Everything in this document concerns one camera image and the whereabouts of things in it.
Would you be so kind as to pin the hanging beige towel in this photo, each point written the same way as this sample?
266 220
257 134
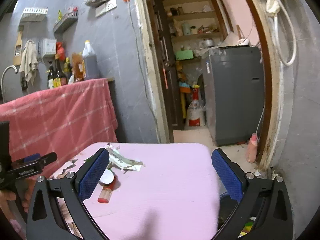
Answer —
29 62

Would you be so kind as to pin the white wall rack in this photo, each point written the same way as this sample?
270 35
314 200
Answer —
32 14

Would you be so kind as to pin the chrome faucet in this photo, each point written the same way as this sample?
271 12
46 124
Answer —
5 79

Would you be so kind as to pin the dark wooden door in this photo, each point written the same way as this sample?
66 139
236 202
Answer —
171 91

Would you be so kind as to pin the blue-lined trash bin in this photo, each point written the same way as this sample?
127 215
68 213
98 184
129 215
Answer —
237 218

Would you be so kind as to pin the white round lid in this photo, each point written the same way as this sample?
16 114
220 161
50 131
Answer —
107 177

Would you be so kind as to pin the dark sauce bottle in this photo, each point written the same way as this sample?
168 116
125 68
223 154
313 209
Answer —
60 78

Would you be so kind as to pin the large dark vinegar jug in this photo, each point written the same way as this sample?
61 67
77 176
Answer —
89 62

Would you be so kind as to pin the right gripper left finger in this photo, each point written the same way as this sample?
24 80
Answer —
89 174

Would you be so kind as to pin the grey washing machine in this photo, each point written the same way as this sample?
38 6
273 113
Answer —
234 92

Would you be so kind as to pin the red plaid cloth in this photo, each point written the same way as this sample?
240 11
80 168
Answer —
64 120

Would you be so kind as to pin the small red tube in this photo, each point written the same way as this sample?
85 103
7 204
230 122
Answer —
106 192

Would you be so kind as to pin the pink table cloth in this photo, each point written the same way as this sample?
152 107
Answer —
175 195

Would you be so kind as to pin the pink bottle on floor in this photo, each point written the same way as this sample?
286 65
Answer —
252 147

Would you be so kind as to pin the grey wall shelf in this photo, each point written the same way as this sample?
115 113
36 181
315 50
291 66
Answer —
66 21

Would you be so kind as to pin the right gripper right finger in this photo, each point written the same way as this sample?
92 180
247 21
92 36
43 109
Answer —
230 173

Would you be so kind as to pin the left hand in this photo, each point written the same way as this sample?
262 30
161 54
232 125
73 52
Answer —
8 196

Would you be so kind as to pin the green box on shelf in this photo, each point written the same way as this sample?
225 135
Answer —
184 55

